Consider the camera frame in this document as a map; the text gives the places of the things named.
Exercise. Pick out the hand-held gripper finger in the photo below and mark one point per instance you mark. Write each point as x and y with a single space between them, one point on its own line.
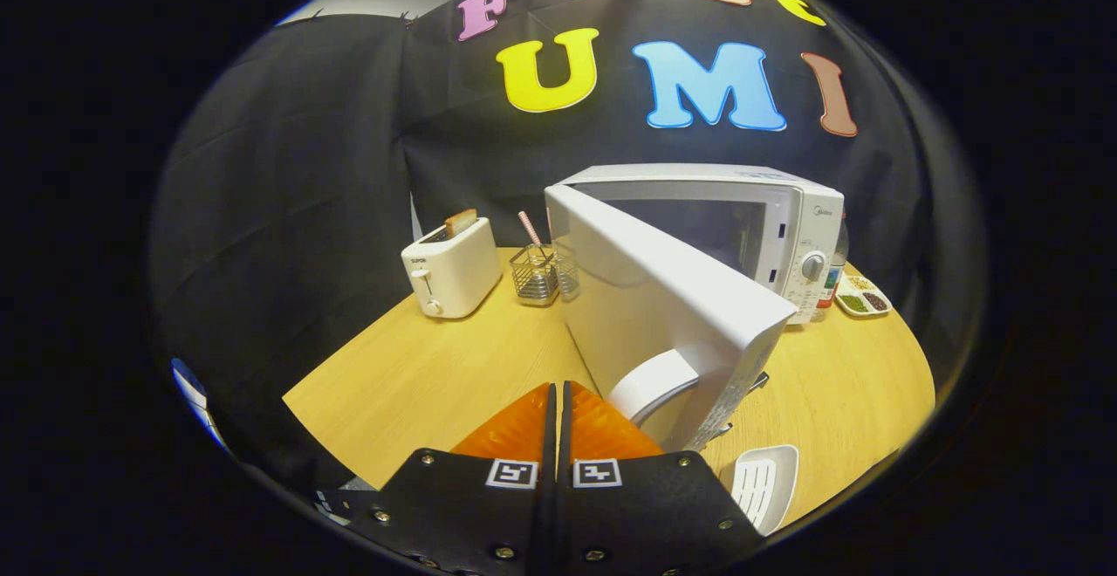
550 506
565 506

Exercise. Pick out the white microwave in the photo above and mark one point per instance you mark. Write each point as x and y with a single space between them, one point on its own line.
646 297

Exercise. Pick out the white slotted tray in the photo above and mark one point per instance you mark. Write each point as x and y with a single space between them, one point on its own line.
781 471

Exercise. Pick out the white toaster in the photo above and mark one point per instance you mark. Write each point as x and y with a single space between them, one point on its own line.
454 275

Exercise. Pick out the pink striped straw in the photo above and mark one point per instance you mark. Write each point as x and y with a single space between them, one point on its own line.
530 229

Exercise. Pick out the toast slice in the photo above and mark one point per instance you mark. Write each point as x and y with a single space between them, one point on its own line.
461 222

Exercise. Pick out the clear plastic bottle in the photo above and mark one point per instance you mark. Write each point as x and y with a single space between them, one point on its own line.
833 284

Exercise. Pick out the white divided bean dish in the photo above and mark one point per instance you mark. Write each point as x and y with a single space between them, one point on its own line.
862 298

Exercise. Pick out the blue and white object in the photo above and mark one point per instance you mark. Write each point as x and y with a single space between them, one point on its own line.
194 397

